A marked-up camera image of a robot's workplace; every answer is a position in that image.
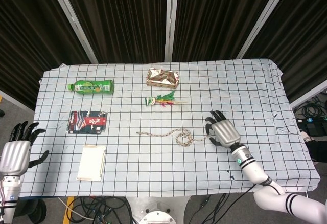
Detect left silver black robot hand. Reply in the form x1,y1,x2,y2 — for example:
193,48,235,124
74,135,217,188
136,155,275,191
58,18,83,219
0,121,50,177

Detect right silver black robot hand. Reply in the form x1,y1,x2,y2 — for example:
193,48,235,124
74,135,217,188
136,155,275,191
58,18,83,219
205,110,242,148

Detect braided beige rope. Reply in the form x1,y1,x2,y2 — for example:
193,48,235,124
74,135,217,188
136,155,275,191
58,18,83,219
136,128,217,148

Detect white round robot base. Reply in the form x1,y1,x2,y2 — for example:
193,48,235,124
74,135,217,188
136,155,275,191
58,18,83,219
139,210,180,224

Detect colourful feather toy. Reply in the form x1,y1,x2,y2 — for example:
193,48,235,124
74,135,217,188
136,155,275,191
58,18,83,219
144,90,188,108

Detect white plastic tray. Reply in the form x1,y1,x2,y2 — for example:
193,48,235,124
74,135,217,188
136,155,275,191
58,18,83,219
76,144,107,182

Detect dark red blue packet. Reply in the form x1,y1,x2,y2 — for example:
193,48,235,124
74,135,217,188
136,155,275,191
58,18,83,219
66,110,109,135

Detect white black checked tablecloth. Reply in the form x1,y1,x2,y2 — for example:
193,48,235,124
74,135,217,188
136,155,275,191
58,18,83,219
19,58,321,198

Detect gold foil wrapped package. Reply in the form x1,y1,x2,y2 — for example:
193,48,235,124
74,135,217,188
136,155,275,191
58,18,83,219
146,68,179,89

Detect green plastic drink bottle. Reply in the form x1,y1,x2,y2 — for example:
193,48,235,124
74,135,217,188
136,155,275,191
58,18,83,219
67,79,114,95

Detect dark corrugated partition panel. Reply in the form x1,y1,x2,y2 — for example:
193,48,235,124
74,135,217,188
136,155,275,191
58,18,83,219
172,0,285,62
0,0,93,111
57,0,170,64
242,0,327,102

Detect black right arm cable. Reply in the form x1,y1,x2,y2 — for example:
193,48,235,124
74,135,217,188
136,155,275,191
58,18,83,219
189,180,273,224

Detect black coiled floor cables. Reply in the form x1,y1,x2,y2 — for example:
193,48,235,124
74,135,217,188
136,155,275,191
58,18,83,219
293,95,327,124

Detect tangled floor cable bundle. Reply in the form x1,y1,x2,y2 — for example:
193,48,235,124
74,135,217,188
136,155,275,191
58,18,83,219
58,195,140,224

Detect white partition post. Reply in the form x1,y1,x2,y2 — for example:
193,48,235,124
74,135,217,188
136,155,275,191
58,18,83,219
45,0,99,64
165,0,180,62
236,0,294,60

